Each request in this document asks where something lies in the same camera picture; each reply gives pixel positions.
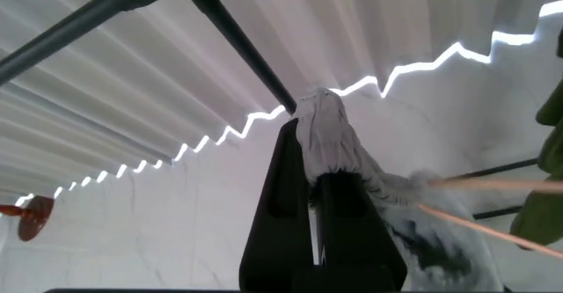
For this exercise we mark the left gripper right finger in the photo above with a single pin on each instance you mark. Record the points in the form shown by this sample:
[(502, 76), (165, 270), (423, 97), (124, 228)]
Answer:
[(352, 240)]

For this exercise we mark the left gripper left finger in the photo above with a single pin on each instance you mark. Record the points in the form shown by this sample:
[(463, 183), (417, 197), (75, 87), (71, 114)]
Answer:
[(277, 240)]

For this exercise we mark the pale grey garment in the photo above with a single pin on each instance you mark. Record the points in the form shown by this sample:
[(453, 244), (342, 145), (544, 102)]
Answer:
[(325, 143)]

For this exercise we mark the pink clothes hanger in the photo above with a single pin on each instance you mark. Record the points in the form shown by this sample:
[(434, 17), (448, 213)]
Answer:
[(506, 185)]

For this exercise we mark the green printed shirt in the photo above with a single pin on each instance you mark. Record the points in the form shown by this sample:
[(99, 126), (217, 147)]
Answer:
[(541, 214)]

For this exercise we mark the red round disc fixture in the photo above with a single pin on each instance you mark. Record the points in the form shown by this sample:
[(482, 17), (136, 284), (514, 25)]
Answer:
[(35, 218)]

